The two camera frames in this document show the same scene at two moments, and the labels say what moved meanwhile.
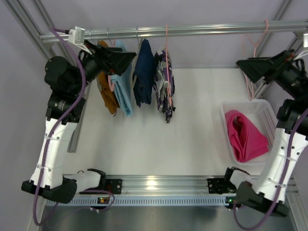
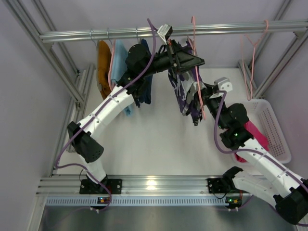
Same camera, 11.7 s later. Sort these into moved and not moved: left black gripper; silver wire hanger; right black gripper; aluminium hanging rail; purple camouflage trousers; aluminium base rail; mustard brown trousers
Moved: purple camouflage trousers; left black gripper; right black gripper
Not moved: aluminium base rail; silver wire hanger; aluminium hanging rail; mustard brown trousers
